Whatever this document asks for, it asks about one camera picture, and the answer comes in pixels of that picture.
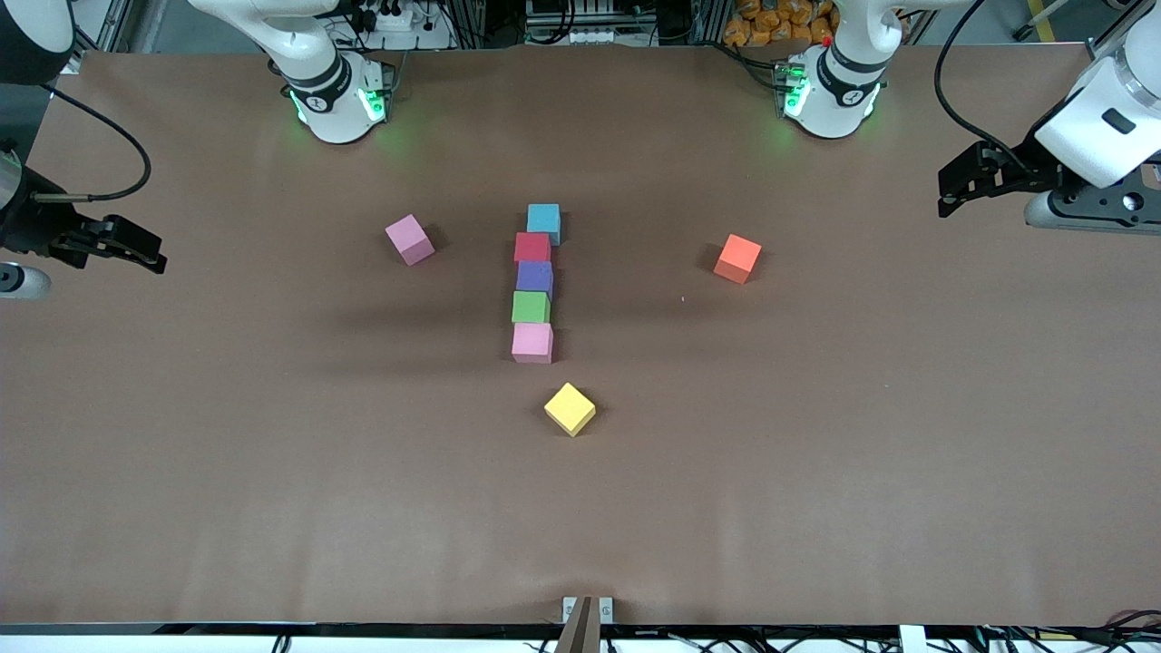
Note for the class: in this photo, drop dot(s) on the white power strip with plugs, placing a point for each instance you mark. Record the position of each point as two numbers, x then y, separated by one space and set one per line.
392 16

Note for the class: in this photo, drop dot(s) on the long white power strip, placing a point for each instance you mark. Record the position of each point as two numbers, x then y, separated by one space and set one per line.
571 36

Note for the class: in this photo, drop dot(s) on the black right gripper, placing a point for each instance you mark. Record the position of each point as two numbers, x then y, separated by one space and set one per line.
32 224

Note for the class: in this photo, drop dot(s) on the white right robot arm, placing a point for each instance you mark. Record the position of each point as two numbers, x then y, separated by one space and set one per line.
317 63

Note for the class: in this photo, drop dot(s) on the light pink foam cube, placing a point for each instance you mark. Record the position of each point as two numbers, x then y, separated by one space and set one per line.
409 239
532 343

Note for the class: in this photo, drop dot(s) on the large table cover sheet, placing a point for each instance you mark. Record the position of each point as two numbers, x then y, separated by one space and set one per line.
580 526

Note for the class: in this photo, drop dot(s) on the blue foam cube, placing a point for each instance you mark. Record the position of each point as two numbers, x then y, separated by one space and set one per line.
544 219

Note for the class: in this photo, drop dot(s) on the purple foam cube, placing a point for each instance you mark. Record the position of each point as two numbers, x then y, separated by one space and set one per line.
534 277

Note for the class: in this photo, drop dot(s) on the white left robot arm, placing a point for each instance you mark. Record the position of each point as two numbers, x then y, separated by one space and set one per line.
1097 127

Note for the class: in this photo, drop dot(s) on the green foam cube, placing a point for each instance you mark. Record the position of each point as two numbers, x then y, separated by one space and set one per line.
531 307

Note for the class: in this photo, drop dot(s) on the small metal clamp bracket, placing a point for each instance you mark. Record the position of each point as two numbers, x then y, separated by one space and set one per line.
588 612

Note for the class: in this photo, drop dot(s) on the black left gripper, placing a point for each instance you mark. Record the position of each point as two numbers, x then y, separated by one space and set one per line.
1028 170

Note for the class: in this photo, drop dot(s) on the orange foam cube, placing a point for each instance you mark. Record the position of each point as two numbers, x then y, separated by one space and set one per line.
737 258

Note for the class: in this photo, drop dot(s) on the yellow foam cube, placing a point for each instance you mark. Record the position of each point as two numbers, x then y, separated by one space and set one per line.
570 408

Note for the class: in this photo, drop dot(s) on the aluminium frame rail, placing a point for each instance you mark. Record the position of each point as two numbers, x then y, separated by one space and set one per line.
109 25

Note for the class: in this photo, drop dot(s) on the red foam cube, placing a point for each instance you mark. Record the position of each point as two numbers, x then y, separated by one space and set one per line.
531 247

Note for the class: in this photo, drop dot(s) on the bag of orange snacks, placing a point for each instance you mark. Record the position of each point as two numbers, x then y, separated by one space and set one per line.
780 23

